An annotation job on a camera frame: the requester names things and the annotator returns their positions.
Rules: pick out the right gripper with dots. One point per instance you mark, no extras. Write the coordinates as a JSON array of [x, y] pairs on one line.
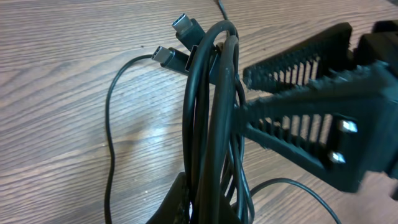
[[315, 56]]

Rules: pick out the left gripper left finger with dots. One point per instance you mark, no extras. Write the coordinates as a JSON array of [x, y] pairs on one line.
[[174, 208]]

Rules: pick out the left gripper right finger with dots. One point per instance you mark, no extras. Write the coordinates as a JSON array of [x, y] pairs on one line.
[[226, 213]]

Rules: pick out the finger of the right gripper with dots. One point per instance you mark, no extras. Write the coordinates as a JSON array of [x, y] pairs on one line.
[[335, 128]]

